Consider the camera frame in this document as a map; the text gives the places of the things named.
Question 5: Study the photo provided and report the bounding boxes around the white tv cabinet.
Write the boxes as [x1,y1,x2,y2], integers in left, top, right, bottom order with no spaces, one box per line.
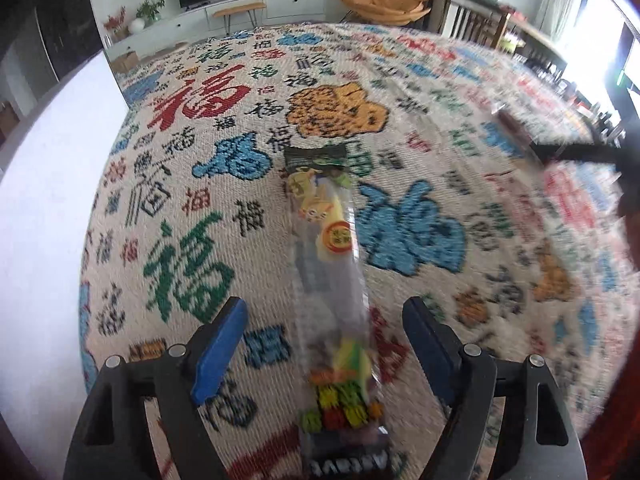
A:
[105,0,326,62]

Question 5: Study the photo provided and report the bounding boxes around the black display cabinet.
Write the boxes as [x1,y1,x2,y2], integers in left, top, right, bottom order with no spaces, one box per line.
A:
[1,0,103,80]

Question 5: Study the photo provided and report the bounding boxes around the green plant left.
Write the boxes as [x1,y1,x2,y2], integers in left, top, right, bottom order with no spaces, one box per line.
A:
[136,0,167,24]

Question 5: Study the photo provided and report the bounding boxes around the red flower vase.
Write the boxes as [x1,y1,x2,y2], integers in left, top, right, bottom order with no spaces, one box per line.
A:
[103,6,128,42]

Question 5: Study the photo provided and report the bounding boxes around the patterned fu character tablecloth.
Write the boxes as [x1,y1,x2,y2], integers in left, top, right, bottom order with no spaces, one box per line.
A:
[79,24,639,479]

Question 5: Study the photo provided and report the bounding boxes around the dark wooden chair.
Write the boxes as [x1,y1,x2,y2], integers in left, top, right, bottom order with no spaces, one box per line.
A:
[439,0,512,50]

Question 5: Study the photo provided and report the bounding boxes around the clear cartoon candy packet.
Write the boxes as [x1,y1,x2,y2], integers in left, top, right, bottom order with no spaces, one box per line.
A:
[284,144,394,479]

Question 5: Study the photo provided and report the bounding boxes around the small wooden stool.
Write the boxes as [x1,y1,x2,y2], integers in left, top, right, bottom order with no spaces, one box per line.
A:
[212,1,267,36]

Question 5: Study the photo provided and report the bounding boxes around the white storage box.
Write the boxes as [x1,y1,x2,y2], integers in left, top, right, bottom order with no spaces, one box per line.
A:
[1,53,128,478]

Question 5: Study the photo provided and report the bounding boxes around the cardboard box on floor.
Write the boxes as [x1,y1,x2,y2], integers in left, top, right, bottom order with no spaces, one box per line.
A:
[110,51,139,74]

